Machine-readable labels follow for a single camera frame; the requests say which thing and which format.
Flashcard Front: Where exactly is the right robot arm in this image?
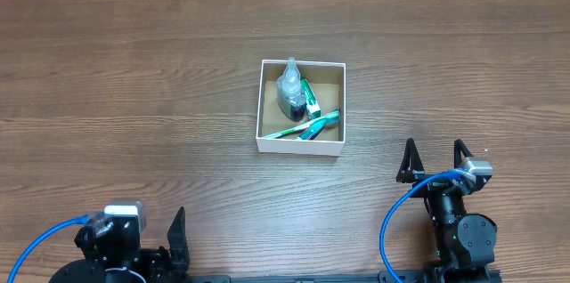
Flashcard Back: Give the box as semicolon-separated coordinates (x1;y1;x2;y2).
396;138;501;282

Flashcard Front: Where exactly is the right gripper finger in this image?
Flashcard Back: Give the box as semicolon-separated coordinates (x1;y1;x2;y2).
396;138;426;183
453;139;473;168

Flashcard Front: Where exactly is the left blue cable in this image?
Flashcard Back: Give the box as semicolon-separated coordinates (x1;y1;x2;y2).
6;214;90;283

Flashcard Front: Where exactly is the green white toothbrush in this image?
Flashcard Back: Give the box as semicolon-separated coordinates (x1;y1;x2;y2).
265;109;340;139

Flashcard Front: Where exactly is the clear hand wash bottle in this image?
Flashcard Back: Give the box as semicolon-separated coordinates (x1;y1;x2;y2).
277;57;306;122

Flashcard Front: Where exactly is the green Dettol soap bar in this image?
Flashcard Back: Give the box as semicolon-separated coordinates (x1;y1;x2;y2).
301;77;322;119

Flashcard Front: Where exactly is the white cardboard box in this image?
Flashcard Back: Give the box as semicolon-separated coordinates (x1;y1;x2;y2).
256;60;346;157

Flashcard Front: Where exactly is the blue cable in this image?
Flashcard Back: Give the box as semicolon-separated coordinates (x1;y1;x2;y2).
6;214;90;283
379;170;464;283

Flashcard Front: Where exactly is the right blue cable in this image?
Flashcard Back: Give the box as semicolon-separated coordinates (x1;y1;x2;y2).
379;170;464;283

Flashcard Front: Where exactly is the green toothpaste tube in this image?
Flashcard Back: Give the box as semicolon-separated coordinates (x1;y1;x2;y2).
297;119;327;141

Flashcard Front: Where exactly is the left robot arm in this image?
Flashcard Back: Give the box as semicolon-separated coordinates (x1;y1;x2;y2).
51;201;190;283

